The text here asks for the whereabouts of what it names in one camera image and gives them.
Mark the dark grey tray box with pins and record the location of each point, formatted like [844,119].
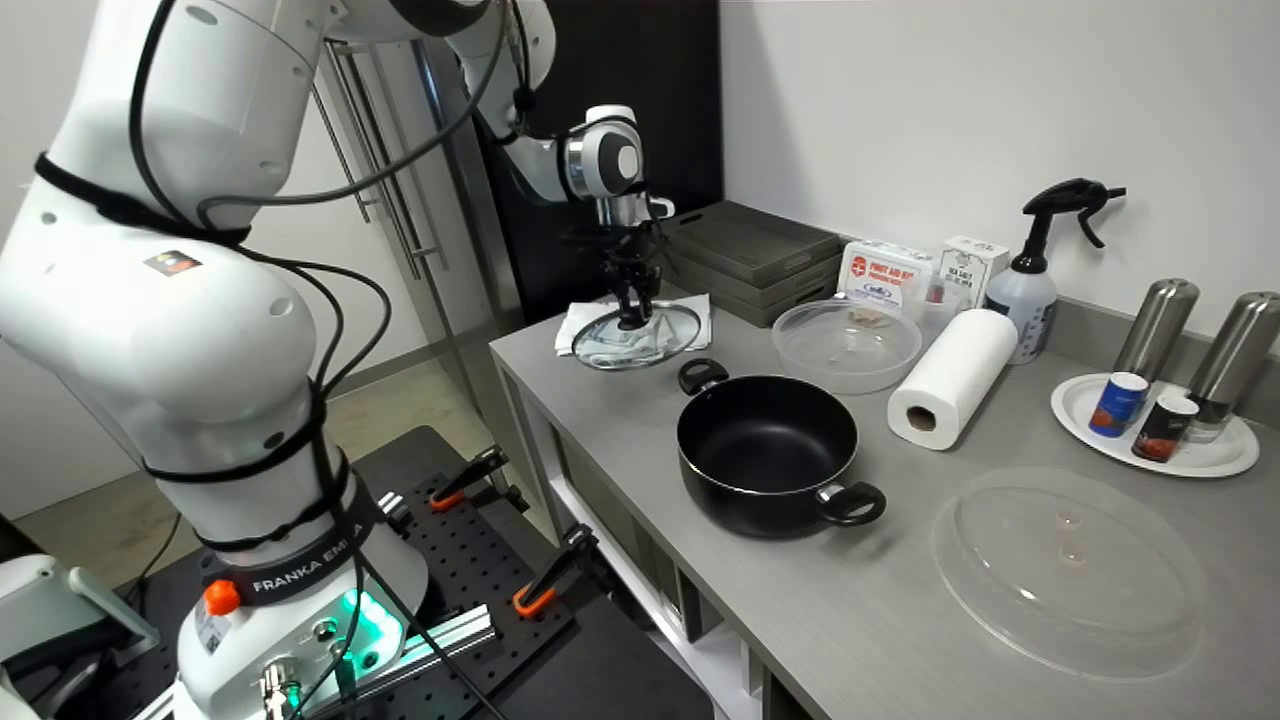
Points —
[754,262]

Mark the steel cylinder shaker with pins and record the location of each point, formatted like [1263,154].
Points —
[1153,326]
[1233,347]

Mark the red white box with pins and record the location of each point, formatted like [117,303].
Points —
[885,283]

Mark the black breadboard robot table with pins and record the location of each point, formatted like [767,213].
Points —
[586,667]

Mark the tall black cabinet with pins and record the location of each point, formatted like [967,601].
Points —
[682,107]

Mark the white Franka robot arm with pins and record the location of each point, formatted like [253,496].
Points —
[172,332]

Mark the aluminium rail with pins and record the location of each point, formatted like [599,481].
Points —
[440,646]

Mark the spray bottle with black trigger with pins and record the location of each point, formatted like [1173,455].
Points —
[1025,294]

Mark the small jar with blue label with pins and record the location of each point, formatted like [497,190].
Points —
[1113,405]

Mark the white folded cloth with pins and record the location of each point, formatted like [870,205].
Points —
[575,326]

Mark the light grey box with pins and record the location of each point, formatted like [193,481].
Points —
[60,606]

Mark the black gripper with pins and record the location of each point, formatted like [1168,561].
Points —
[630,229]

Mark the white paper towel roll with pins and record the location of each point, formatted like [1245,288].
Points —
[953,381]

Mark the small white box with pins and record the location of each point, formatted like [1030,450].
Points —
[967,273]

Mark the small jar with red label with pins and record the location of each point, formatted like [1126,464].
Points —
[1166,424]

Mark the glass lid with black knob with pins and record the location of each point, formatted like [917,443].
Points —
[664,343]

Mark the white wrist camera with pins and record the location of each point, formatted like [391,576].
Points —
[660,211]

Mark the white plate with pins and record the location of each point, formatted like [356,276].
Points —
[1220,445]

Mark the small clear plastic plate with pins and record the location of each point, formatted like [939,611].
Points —
[844,347]

